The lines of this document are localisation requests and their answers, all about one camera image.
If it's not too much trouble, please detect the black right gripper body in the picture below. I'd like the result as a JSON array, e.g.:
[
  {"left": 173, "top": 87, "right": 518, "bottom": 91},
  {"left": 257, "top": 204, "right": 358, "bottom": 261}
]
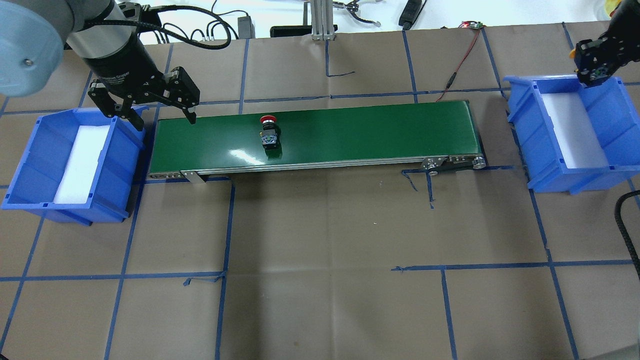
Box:
[{"left": 603, "top": 0, "right": 640, "bottom": 71}]

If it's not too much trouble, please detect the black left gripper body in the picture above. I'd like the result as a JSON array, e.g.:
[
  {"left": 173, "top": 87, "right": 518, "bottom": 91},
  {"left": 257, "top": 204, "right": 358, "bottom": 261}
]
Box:
[{"left": 82, "top": 35, "right": 165, "bottom": 109}]

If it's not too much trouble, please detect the red push button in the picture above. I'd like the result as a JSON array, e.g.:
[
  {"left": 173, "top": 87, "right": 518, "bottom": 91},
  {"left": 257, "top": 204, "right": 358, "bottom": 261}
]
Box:
[{"left": 259, "top": 114, "right": 282, "bottom": 151}]

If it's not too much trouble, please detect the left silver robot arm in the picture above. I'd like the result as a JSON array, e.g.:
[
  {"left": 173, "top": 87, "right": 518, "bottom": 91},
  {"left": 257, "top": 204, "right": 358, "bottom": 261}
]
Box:
[{"left": 0, "top": 0, "right": 201, "bottom": 131}]

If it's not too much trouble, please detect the green conveyor belt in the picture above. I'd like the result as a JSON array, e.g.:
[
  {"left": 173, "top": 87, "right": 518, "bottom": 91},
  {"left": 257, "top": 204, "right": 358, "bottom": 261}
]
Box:
[{"left": 148, "top": 100, "right": 489, "bottom": 182}]

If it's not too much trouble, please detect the blue bin left side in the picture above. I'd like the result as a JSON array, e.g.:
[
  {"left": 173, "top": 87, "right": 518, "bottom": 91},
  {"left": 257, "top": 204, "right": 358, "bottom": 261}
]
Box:
[{"left": 1, "top": 108, "right": 146, "bottom": 226}]

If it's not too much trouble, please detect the blue bin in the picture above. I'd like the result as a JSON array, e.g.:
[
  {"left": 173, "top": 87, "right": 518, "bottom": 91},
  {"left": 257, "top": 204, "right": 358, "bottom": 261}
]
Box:
[
  {"left": 1, "top": 108, "right": 146, "bottom": 226},
  {"left": 504, "top": 74, "right": 640, "bottom": 195}
]

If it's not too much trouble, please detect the white foam pad left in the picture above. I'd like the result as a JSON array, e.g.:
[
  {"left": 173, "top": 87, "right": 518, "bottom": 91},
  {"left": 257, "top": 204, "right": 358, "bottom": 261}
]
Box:
[{"left": 53, "top": 125, "right": 110, "bottom": 204}]

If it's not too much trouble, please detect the white foam pad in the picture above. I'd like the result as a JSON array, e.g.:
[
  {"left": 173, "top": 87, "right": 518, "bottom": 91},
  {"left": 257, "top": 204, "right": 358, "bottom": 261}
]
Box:
[
  {"left": 53, "top": 125, "right": 110, "bottom": 204},
  {"left": 541, "top": 92, "right": 611, "bottom": 169}
]

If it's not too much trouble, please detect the black power adapter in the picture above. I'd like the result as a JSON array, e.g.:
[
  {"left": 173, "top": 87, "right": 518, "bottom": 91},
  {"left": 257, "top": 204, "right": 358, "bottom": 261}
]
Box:
[{"left": 237, "top": 14, "right": 256, "bottom": 39}]

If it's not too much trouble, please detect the blue bin right side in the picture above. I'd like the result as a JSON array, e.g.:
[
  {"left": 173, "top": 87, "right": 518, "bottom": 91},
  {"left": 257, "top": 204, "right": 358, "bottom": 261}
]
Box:
[{"left": 504, "top": 74, "right": 640, "bottom": 195}]

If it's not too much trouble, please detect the white foam pad right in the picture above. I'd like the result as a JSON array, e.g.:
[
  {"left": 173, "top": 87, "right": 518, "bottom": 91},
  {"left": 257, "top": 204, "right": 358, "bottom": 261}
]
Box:
[{"left": 541, "top": 92, "right": 611, "bottom": 169}]

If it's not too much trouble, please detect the silver reacher grabber tool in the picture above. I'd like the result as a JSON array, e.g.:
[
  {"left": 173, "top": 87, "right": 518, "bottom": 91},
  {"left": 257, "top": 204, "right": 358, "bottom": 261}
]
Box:
[{"left": 331, "top": 0, "right": 382, "bottom": 28}]

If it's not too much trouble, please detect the brown paper table cover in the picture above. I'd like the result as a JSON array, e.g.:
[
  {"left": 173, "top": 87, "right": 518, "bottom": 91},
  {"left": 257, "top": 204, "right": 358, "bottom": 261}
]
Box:
[{"left": 1, "top": 22, "right": 639, "bottom": 360}]

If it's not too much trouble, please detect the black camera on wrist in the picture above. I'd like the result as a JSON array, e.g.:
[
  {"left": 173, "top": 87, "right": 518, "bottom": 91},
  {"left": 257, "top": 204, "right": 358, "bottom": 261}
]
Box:
[{"left": 573, "top": 36, "right": 618, "bottom": 88}]

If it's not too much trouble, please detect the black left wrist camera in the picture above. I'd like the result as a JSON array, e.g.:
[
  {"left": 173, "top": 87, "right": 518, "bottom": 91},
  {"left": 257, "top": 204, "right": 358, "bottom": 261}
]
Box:
[{"left": 117, "top": 1, "right": 162, "bottom": 27}]

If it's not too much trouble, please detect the aluminium frame post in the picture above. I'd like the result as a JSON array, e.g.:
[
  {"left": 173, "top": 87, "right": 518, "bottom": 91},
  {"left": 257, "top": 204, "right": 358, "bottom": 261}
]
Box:
[{"left": 310, "top": 0, "right": 336, "bottom": 41}]

